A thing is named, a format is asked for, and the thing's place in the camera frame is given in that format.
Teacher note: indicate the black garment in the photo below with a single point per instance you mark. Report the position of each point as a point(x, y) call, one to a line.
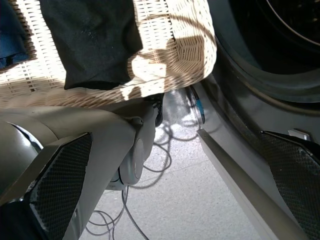
point(95, 42)

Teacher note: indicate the navy blue garment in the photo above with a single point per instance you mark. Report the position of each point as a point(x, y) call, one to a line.
point(11, 32)

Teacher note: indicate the grey washing machine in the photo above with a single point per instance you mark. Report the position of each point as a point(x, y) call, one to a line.
point(250, 100)

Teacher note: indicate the black basket stand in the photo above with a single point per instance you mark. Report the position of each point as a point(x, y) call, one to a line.
point(158, 117)

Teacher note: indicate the pale woven basket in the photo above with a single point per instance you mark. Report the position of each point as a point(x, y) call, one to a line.
point(175, 50)

